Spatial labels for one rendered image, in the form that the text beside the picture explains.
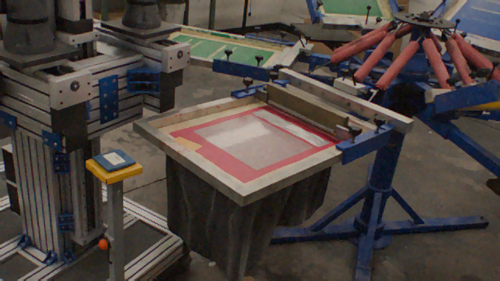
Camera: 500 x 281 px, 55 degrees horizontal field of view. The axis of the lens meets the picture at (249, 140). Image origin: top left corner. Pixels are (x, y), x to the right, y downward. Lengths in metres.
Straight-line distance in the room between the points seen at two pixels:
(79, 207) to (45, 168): 0.21
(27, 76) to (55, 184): 0.63
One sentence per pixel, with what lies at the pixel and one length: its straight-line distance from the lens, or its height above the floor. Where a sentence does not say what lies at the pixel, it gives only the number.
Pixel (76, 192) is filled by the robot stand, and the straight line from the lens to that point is 2.09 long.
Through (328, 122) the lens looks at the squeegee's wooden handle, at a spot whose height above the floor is 1.01.
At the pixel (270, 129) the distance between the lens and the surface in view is 1.86.
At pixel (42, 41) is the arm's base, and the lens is 1.60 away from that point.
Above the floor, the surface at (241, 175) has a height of 0.96.
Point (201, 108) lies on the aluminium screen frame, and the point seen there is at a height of 0.99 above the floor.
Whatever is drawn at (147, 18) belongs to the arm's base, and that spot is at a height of 1.30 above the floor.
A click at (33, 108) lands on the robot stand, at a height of 1.10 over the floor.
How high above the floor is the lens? 1.74
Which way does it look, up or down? 27 degrees down
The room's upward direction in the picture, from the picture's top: 7 degrees clockwise
